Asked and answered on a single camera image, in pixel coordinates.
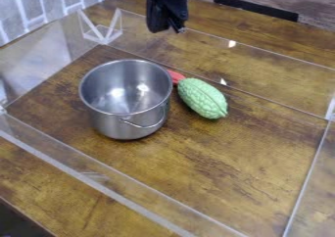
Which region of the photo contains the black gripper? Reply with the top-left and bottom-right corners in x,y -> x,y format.
146,0 -> 188,33

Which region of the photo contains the pink spoon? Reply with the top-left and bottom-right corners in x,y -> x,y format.
166,70 -> 185,85

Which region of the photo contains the stainless steel pot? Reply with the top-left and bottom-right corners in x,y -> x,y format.
78,59 -> 172,140

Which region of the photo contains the green bitter gourd toy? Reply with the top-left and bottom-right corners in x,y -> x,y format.
177,78 -> 228,119

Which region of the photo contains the clear acrylic corner bracket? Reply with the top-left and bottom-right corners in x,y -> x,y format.
77,9 -> 122,45

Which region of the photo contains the black wall strip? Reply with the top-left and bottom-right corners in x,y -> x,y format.
213,0 -> 299,23

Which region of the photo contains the clear acrylic enclosure wall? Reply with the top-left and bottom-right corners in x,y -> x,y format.
0,9 -> 335,237

